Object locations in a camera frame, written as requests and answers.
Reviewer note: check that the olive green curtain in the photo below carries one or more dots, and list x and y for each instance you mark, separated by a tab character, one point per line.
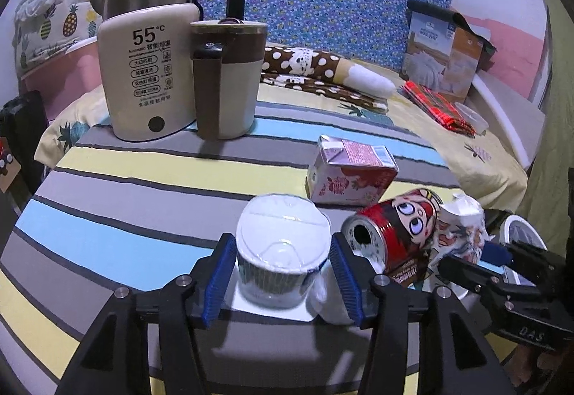
545	204

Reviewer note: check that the white trash bin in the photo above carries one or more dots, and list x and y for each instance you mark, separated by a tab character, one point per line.
515	229

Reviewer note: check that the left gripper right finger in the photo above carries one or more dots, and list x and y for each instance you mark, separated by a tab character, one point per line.
454	357

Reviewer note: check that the pink storage box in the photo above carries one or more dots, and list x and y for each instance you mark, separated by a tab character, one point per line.
66	76

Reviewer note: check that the white blue yogurt cup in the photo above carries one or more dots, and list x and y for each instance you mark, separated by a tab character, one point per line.
282	243

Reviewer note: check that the red plaid cloth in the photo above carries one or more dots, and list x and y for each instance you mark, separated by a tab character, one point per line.
438	108

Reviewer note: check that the cream water warmer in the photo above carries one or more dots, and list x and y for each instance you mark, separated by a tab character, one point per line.
146	71

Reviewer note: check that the red cartoon can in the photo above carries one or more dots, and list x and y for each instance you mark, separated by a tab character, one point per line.
395	235

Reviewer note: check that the striped tablecloth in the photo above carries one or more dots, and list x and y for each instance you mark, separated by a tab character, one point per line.
114	214

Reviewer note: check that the red toy box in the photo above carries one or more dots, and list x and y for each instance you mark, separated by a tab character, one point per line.
9	166

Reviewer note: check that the black suitcase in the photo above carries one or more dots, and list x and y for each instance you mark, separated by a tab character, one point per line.
23	122

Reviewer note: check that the pink strawberry milk carton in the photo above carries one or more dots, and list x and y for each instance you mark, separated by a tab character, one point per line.
348	173

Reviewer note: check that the pineapple print bundle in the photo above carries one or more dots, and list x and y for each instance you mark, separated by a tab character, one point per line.
43	28

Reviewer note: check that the brown polka dot pillow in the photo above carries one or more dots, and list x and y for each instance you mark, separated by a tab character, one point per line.
303	65

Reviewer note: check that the brown cream mug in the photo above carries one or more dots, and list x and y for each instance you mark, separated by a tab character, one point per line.
227	58

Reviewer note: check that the white bowl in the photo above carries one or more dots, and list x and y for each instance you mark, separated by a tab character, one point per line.
479	124

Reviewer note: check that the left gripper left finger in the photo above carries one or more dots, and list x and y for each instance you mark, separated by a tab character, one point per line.
112	358

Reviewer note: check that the patterned paper cup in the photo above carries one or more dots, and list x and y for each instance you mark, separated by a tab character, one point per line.
460	231

